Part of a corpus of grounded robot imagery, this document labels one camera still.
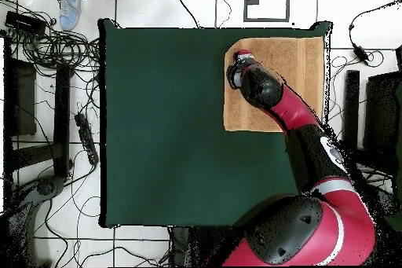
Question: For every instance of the tan terry towel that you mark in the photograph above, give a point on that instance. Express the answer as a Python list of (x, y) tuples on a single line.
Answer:
[(295, 60)]

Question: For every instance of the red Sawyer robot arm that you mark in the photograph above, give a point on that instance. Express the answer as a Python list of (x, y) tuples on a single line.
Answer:
[(292, 110)]

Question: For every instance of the black power adapter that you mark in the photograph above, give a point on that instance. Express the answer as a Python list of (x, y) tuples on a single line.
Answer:
[(360, 54)]

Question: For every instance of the dark green table cloth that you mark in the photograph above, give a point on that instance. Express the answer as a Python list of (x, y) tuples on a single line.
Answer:
[(157, 170)]

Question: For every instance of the black power strip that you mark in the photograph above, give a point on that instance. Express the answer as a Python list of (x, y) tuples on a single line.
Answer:
[(87, 140)]

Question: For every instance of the light blue shoe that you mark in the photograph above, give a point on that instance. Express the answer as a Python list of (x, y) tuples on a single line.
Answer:
[(69, 10)]

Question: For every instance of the black rectangular box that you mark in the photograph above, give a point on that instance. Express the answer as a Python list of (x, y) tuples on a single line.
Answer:
[(25, 22)]

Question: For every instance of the grey stand base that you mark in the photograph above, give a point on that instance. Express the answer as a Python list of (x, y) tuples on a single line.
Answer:
[(47, 186)]

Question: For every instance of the grey square floor frame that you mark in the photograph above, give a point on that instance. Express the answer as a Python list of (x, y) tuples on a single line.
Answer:
[(245, 7)]

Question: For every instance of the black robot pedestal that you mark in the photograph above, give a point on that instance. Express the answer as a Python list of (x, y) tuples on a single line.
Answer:
[(185, 246)]

